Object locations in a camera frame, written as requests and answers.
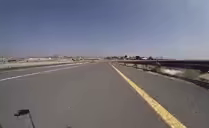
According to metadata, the pale median strip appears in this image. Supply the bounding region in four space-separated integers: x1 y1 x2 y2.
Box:
0 59 94 72

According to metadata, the robot's own part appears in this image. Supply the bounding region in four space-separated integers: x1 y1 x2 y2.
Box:
13 108 37 128

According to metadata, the metal guardrail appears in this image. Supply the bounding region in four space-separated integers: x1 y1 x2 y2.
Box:
113 58 209 73

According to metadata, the row of distant buildings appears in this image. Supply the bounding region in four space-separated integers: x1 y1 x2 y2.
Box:
104 54 167 61

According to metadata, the grey asphalt road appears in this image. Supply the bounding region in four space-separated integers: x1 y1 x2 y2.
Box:
0 61 209 128

